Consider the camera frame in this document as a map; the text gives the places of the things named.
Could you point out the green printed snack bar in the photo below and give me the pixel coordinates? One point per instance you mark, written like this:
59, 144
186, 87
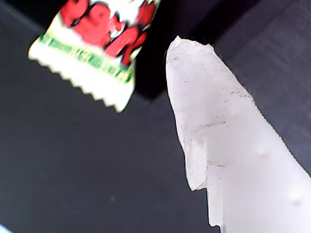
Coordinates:
102, 31

